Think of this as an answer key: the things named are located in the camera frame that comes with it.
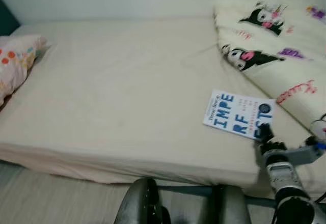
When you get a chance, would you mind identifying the white book with blue letters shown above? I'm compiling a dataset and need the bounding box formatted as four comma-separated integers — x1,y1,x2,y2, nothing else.
202,89,276,140

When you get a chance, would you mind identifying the pink pillow with dotted print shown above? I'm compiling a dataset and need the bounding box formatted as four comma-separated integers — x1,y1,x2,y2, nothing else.
0,34,48,108

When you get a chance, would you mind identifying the cream blanket with cartoon print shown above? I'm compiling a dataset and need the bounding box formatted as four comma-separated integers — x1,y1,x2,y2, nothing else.
212,0,326,142

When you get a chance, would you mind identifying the mattress with cream sheet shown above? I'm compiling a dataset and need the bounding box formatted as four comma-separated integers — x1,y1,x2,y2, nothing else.
0,17,326,195

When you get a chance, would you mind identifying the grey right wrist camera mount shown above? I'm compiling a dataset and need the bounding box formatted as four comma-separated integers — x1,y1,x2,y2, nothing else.
284,135,326,166

